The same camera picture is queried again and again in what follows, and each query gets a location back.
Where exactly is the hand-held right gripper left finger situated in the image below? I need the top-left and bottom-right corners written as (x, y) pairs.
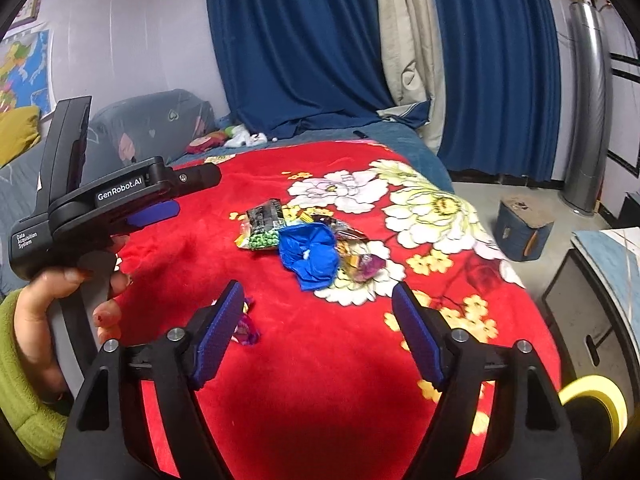
top-left (55, 280), bottom-right (246, 480)

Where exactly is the wall map poster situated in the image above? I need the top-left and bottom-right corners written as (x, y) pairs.
top-left (0, 30), bottom-right (53, 121)

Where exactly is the small purple wrapper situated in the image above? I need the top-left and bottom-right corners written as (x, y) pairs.
top-left (231, 297), bottom-right (262, 347)

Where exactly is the blue plastic bag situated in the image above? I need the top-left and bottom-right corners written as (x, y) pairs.
top-left (278, 223), bottom-right (340, 292)

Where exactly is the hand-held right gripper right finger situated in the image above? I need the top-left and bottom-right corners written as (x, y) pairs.
top-left (391, 282), bottom-right (583, 480)

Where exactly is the black snack packet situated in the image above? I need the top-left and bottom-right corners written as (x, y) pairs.
top-left (245, 199), bottom-right (287, 233)

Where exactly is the grey patterned sofa cushion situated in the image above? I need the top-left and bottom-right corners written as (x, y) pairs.
top-left (87, 89), bottom-right (218, 171)

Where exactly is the red floral blanket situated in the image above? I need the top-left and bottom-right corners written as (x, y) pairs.
top-left (105, 140), bottom-right (563, 480)

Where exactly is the blue storage stool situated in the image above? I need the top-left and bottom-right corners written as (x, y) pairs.
top-left (496, 197), bottom-right (555, 262)

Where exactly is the person's left forearm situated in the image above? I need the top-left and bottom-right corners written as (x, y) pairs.
top-left (0, 287), bottom-right (71, 468)

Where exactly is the framed wall picture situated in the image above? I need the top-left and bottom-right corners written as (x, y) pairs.
top-left (10, 0), bottom-right (47, 28)

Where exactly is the green pea packet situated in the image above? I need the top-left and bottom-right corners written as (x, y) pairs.
top-left (235, 220), bottom-right (282, 252)

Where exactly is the yellow pillow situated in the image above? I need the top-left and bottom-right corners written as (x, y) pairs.
top-left (0, 105), bottom-right (42, 168)

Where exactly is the person's left hand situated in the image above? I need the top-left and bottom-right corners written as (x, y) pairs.
top-left (15, 237), bottom-right (133, 401)

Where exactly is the beige curtain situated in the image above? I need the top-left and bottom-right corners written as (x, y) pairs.
top-left (375, 0), bottom-right (446, 141)

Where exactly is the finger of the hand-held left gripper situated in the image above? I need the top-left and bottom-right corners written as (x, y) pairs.
top-left (167, 162), bottom-right (223, 196)
top-left (125, 200), bottom-right (181, 231)

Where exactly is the white plush toy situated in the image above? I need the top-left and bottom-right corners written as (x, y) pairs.
top-left (223, 125), bottom-right (267, 150)

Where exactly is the red plush toy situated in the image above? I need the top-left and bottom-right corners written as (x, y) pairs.
top-left (186, 132), bottom-right (226, 156)

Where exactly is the wide blue curtain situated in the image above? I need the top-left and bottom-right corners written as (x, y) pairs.
top-left (205, 0), bottom-right (401, 142)

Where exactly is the narrow blue curtain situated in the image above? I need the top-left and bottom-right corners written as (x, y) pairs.
top-left (427, 0), bottom-right (562, 182)

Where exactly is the grey tower air conditioner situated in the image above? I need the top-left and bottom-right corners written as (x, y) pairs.
top-left (562, 2), bottom-right (615, 217)

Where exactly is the clear colourful candy wrapper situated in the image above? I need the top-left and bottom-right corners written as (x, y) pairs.
top-left (332, 220), bottom-right (387, 282)

